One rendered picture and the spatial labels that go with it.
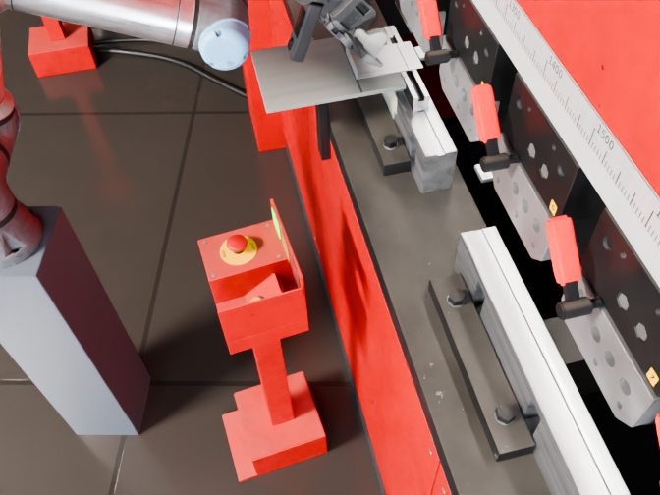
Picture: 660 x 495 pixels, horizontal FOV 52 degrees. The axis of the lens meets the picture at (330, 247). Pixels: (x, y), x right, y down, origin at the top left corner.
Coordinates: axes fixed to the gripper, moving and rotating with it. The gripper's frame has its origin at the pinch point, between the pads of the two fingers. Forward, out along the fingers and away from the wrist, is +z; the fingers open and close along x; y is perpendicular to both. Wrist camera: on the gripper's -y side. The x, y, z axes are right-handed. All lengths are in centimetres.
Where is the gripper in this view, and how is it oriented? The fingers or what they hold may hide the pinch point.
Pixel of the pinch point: (370, 54)
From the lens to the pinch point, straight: 132.4
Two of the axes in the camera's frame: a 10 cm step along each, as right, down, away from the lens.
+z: 6.5, 3.4, 6.8
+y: 7.3, -5.4, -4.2
